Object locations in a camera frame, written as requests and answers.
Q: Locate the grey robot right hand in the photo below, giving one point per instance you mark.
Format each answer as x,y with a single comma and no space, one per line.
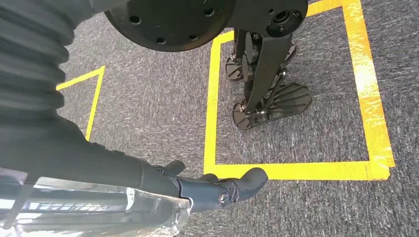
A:
82,183

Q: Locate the yellow floor tape square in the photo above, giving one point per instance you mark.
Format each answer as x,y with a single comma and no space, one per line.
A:
94,104
294,170

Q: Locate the black robot hip joint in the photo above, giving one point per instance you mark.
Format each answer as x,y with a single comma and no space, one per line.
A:
170,29

